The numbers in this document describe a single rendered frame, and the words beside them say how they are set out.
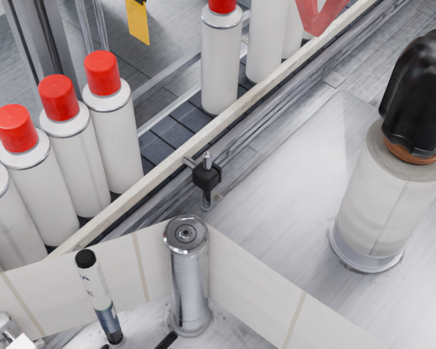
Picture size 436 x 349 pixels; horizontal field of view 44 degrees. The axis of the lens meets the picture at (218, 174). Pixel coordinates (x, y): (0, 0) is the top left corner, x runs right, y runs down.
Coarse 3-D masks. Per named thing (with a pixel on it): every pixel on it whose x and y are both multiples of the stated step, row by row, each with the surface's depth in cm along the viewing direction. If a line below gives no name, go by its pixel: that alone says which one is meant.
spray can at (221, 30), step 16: (208, 0) 64; (224, 0) 62; (208, 16) 65; (224, 16) 64; (240, 16) 65; (208, 32) 66; (224, 32) 65; (240, 32) 67; (208, 48) 68; (224, 48) 67; (240, 48) 70; (208, 64) 70; (224, 64) 69; (208, 80) 72; (224, 80) 71; (208, 96) 74; (224, 96) 74; (208, 112) 77
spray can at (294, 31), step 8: (296, 8) 76; (288, 16) 78; (296, 16) 78; (288, 24) 79; (296, 24) 79; (288, 32) 80; (296, 32) 80; (288, 40) 81; (296, 40) 82; (288, 48) 82; (296, 48) 83; (288, 56) 84
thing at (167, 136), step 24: (240, 72) 83; (192, 96) 80; (240, 96) 80; (264, 96) 80; (168, 120) 77; (192, 120) 77; (240, 120) 77; (144, 144) 74; (168, 144) 74; (144, 168) 72; (120, 216) 67; (96, 240) 65
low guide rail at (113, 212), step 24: (360, 0) 88; (336, 24) 84; (312, 48) 82; (288, 72) 80; (216, 120) 72; (192, 144) 70; (168, 168) 68; (144, 192) 66; (96, 216) 63; (72, 240) 61
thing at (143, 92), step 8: (248, 16) 78; (200, 48) 74; (184, 56) 73; (192, 56) 73; (200, 56) 74; (176, 64) 72; (184, 64) 72; (192, 64) 74; (160, 72) 71; (168, 72) 71; (176, 72) 72; (152, 80) 70; (160, 80) 70; (168, 80) 71; (144, 88) 69; (152, 88) 69; (160, 88) 71; (136, 96) 68; (144, 96) 69; (136, 104) 69
